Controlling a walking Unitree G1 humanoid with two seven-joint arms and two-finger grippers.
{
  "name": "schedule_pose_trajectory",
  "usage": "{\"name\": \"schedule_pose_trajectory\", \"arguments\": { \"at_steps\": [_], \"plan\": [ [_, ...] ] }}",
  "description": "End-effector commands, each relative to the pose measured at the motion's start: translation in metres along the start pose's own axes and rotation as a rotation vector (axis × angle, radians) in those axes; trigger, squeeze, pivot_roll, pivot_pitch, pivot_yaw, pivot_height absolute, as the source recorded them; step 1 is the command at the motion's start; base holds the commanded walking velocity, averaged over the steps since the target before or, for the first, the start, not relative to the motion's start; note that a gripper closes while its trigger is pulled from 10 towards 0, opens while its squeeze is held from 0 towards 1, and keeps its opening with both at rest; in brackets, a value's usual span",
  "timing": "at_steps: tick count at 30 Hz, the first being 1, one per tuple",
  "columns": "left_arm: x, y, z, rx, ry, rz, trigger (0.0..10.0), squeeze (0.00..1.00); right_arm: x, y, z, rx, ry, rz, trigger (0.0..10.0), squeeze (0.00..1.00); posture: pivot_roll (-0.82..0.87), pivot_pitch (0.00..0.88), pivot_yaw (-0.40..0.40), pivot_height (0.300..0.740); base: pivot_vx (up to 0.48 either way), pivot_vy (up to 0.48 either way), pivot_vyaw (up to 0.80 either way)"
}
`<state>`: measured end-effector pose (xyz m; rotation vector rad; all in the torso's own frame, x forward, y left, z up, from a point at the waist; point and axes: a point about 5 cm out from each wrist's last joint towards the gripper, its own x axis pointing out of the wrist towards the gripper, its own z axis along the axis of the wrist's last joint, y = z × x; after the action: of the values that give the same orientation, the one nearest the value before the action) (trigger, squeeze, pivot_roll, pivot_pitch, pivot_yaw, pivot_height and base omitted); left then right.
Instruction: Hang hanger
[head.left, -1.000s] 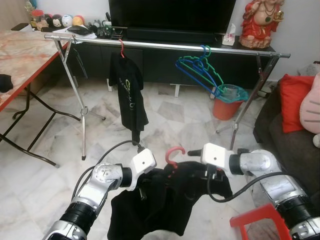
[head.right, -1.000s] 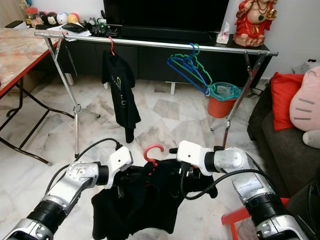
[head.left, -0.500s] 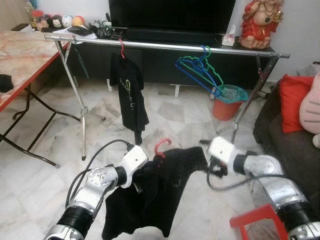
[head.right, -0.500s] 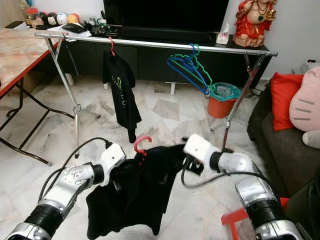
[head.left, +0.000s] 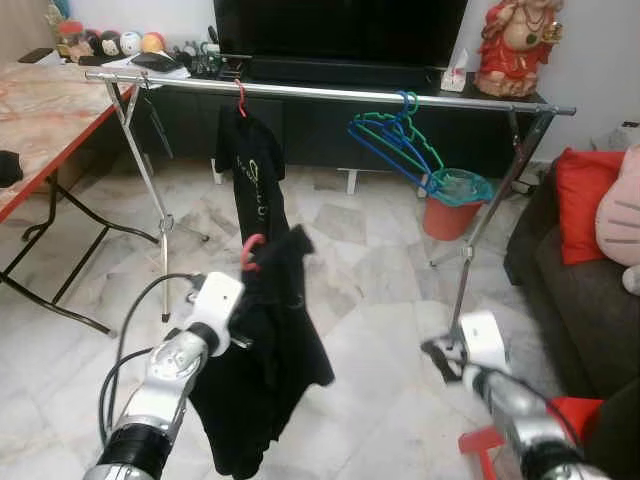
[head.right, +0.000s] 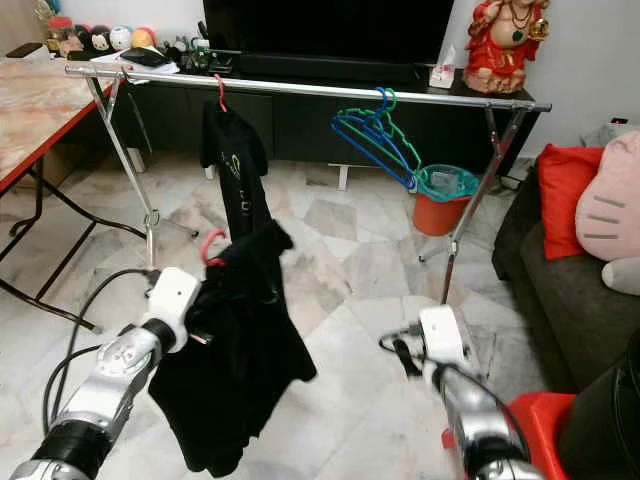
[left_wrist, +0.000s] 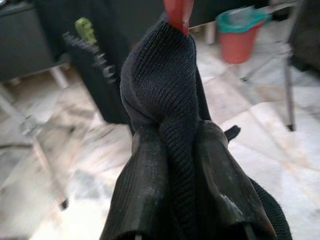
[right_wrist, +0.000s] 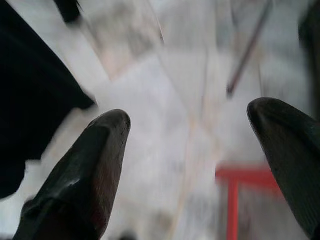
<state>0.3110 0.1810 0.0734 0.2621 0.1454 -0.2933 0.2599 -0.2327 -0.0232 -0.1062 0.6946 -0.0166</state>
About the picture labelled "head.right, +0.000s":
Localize dark grey fabric sofa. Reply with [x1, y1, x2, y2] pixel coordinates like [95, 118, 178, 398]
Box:
[492, 165, 640, 393]

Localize black soundbar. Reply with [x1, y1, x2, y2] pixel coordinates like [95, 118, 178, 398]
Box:
[238, 52, 426, 84]

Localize gold trophy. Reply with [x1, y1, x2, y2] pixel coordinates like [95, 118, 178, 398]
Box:
[35, 0, 59, 26]

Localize pink cat face pillow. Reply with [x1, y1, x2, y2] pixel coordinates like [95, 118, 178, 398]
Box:
[575, 130, 640, 264]

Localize white lace covered side table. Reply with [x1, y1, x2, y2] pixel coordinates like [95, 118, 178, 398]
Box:
[580, 118, 640, 153]

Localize black flat screen television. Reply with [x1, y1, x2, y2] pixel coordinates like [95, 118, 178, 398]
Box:
[203, 0, 456, 63]

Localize clear jar red lid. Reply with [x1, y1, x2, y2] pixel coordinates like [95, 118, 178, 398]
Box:
[49, 15, 74, 58]

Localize pink marble dining table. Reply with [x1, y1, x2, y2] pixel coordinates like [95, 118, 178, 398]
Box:
[0, 58, 123, 331]

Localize black tee green print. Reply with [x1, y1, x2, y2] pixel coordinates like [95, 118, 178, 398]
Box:
[200, 100, 274, 243]

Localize red plastic stool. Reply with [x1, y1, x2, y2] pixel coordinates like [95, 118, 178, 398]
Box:
[442, 392, 578, 480]

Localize blue plastic hanger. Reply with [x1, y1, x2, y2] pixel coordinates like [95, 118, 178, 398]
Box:
[330, 87, 421, 191]

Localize white round toy figure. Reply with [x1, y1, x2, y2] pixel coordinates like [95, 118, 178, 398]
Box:
[110, 25, 134, 52]

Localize black pouch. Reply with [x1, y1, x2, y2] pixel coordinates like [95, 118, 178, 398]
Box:
[123, 47, 171, 66]

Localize black round toy figure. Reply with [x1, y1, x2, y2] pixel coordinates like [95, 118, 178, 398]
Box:
[86, 25, 112, 54]

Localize white paper stack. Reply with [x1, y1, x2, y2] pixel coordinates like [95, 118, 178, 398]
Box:
[118, 48, 183, 74]

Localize green white mug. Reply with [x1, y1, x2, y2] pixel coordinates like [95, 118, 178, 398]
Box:
[188, 25, 213, 66]

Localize red cushion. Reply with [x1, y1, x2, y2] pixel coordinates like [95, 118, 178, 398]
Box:
[538, 143, 608, 261]

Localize orange bin teal liner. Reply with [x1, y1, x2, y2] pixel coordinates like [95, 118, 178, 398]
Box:
[412, 163, 481, 237]

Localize black television cabinet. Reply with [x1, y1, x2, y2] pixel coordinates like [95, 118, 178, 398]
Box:
[120, 55, 533, 173]

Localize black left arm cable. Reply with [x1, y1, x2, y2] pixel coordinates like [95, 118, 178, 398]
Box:
[43, 267, 161, 433]

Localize red laughing Buddha statue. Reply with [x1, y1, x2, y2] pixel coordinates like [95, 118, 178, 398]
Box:
[463, 0, 552, 94]

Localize white tissue pack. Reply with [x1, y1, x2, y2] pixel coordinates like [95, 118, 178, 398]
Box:
[428, 40, 456, 89]

